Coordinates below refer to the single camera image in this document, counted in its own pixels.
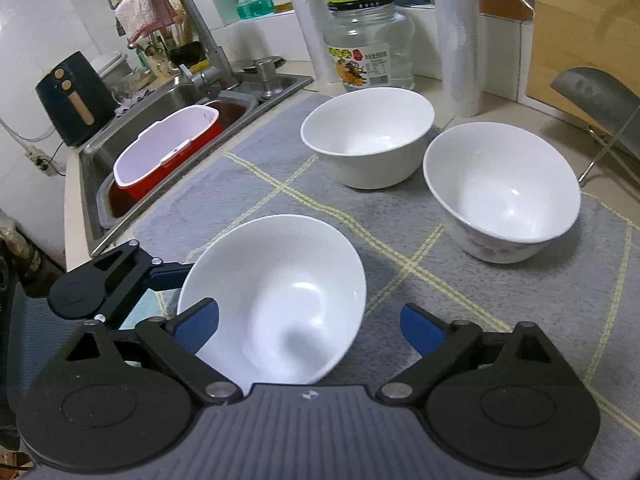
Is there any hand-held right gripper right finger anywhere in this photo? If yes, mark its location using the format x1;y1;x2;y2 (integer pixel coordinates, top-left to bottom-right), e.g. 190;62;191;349
375;303;572;404

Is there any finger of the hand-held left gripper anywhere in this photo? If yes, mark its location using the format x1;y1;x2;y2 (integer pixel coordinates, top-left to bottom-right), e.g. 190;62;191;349
92;240;194;324

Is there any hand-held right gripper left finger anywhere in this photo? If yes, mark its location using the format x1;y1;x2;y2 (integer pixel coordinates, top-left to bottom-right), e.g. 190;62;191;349
50;297;244;404

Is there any plain white bowl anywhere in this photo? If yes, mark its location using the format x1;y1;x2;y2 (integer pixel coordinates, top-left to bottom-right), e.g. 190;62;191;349
300;86;435;190
177;214;367;392

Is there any white bowl pink floral print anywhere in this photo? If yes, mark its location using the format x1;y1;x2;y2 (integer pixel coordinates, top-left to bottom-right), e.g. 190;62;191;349
422;121;582;264

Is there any grey checked mat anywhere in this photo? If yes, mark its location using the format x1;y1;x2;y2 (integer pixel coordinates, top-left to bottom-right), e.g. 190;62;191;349
117;92;640;480

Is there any stainless steel sink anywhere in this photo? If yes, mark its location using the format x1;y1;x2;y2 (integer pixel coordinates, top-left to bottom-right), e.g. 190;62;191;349
79;57;315;256

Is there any red and white container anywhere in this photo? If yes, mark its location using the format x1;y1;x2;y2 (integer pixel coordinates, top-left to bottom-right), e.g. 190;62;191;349
113;106;223;201

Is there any white power strip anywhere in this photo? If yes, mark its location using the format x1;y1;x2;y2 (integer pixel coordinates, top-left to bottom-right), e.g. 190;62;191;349
25;144;57;177

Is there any black air fryer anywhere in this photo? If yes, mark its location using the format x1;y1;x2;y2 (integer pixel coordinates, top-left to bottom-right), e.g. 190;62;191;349
35;50;118;148

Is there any black utensil holder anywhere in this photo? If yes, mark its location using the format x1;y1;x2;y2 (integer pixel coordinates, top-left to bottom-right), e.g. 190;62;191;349
169;40;207;68

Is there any steel sink knob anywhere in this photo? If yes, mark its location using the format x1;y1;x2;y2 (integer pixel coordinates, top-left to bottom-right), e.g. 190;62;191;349
252;57;282;99

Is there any steel faucet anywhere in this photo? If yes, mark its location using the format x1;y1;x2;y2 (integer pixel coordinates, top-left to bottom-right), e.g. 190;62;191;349
147;0;238;93

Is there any pink dish cloth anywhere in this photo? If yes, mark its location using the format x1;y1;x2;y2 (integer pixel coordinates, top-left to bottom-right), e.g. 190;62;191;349
115;0;178;43

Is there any glass jar green lid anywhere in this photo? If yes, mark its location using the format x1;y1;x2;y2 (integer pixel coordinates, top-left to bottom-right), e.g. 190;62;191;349
322;0;417;92

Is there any steel cleaver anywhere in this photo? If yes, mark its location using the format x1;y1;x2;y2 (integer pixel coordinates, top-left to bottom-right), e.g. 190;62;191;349
550;66;640;161

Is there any white pipe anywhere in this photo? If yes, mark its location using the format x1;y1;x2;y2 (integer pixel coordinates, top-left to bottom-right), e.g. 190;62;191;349
277;0;343;86

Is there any white plastic roll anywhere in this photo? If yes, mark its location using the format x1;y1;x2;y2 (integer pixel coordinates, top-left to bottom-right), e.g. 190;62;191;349
427;0;483;120

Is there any wooden cutting board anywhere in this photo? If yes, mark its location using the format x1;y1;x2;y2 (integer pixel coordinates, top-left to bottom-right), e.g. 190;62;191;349
525;0;640;128

